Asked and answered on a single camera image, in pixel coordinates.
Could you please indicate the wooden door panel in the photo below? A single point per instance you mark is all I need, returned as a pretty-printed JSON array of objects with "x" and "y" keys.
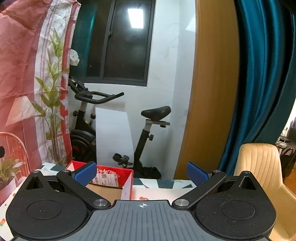
[{"x": 208, "y": 92}]

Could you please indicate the black exercise bike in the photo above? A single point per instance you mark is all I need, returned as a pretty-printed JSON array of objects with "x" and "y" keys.
[{"x": 143, "y": 143}]

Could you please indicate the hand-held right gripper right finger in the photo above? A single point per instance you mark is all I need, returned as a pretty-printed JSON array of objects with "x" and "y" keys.
[{"x": 197, "y": 174}]

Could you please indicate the white printed tablecloth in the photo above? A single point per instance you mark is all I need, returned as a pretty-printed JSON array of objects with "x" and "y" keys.
[{"x": 161, "y": 192}]

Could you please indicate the red plant printed backdrop cloth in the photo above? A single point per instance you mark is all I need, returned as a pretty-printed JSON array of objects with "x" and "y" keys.
[{"x": 20, "y": 58}]

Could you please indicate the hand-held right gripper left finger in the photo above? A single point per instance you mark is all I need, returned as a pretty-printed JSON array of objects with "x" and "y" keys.
[{"x": 85, "y": 173}]

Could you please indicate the white board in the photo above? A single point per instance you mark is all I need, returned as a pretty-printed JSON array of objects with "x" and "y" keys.
[{"x": 113, "y": 139}]

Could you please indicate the teal curtain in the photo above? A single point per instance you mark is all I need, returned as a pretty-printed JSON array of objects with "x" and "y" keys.
[
  {"x": 84, "y": 34},
  {"x": 259, "y": 69}
]

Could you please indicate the red strawberry printed box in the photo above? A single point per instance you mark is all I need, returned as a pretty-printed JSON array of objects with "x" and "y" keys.
[{"x": 122, "y": 172}]

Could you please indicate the dark round object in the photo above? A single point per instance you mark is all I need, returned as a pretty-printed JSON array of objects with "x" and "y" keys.
[{"x": 1, "y": 151}]

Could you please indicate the black bag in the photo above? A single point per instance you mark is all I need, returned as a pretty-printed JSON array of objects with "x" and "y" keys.
[{"x": 289, "y": 154}]

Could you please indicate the white plastic bag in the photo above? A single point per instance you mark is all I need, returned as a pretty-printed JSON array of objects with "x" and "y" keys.
[{"x": 74, "y": 57}]

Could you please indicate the dark framed window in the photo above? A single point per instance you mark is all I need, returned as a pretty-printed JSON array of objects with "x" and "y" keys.
[{"x": 127, "y": 46}]

